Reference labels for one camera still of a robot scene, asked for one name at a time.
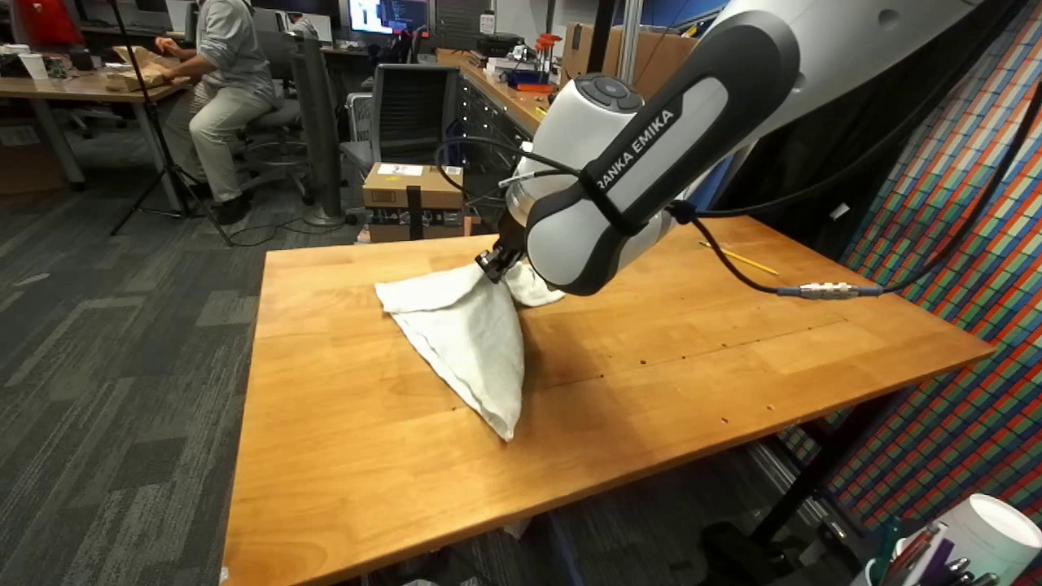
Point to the yellow pencil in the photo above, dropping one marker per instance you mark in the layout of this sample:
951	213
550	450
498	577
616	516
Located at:
753	262

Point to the large cardboard box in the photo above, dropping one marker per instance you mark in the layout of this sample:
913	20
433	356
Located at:
651	50

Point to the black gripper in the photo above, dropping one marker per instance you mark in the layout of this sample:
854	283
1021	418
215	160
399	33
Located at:
508	247

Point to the wooden office desk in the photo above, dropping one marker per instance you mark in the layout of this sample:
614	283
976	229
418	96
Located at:
76	92

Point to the black tripod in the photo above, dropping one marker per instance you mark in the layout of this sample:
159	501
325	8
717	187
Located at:
165	150

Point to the black drawer cabinet workbench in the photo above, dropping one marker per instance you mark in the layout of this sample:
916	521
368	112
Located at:
490	132

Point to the lit computer monitor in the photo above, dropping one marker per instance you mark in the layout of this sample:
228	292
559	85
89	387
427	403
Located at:
385	13

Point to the white cloth towel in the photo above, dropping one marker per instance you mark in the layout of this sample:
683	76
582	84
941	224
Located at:
468	338

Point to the white paper cup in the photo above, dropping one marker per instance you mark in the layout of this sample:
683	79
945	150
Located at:
981	540

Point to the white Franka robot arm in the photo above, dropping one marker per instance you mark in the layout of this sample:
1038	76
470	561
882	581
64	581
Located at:
671	143

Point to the multicolour patterned panel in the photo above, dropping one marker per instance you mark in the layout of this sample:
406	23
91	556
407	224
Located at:
966	359

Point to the wooden stool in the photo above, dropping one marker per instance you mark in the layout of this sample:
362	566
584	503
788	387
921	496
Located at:
412	184

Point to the grey metal column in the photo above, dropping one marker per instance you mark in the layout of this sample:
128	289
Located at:
316	132

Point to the black table frame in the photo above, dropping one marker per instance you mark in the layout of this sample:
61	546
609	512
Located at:
810	478

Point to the seated person grey shirt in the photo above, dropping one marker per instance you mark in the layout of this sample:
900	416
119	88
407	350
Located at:
223	85

